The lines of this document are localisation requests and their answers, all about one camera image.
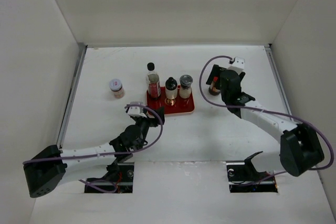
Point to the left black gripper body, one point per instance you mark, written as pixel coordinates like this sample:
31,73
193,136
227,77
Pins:
144,124

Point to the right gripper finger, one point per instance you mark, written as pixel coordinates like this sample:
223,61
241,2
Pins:
214,74
243,78

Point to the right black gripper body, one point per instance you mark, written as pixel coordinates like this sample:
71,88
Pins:
224,96

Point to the red lid spice jar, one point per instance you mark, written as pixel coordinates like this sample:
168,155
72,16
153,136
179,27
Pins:
212,89

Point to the black cap sauce bottle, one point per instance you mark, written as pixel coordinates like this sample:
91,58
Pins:
153,81

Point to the white label dark bottle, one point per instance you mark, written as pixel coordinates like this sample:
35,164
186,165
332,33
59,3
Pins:
171,91

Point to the white lid condiment jar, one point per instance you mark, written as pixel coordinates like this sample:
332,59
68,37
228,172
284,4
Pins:
116,87

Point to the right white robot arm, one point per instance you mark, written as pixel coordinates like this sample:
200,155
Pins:
300,148

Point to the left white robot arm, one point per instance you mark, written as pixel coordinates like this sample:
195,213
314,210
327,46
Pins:
54,166

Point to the red rectangular tray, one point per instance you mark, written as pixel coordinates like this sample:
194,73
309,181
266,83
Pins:
181,106

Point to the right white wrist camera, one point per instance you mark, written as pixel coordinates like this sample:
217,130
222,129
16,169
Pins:
237,65

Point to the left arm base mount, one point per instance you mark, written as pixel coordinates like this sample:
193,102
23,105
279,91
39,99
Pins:
118,180

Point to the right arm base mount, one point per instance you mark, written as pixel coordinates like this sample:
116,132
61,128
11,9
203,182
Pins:
243,177

